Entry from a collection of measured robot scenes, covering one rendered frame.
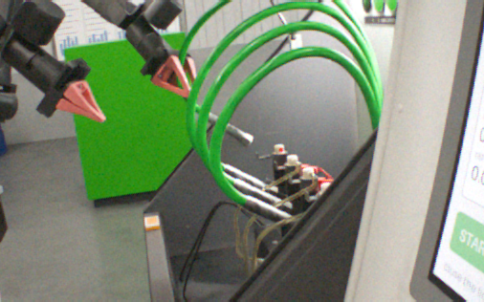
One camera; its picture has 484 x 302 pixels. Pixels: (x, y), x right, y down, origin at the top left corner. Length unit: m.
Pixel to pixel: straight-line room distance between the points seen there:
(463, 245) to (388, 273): 0.13
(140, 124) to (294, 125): 3.03
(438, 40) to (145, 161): 3.87
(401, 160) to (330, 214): 0.12
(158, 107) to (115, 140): 0.42
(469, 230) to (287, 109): 0.87
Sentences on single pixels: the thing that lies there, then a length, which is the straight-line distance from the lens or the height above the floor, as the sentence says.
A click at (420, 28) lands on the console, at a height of 1.35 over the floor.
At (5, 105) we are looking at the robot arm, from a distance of 1.41.
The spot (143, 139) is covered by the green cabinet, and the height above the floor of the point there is 0.51.
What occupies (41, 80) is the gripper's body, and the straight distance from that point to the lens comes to 0.89.
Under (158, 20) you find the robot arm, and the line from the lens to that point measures 1.07.
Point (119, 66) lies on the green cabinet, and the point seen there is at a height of 1.10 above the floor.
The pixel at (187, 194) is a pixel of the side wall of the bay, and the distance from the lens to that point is 1.26.
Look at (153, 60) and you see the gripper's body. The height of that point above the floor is 1.31.
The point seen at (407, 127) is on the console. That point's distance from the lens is 0.54.
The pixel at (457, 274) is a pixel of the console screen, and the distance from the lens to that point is 0.45.
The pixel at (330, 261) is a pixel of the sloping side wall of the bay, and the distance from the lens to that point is 0.63.
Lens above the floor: 1.37
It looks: 14 degrees down
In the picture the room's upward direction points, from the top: 6 degrees counter-clockwise
